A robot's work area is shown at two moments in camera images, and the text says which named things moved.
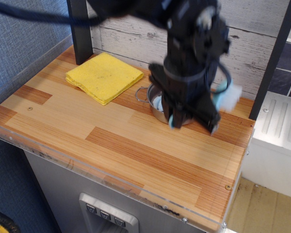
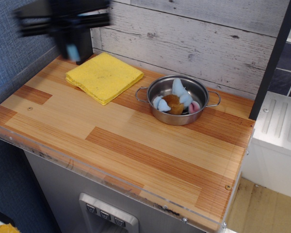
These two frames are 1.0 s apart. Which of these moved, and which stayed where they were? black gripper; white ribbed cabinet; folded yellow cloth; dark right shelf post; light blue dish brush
Moved: black gripper; light blue dish brush
Stayed: white ribbed cabinet; dark right shelf post; folded yellow cloth
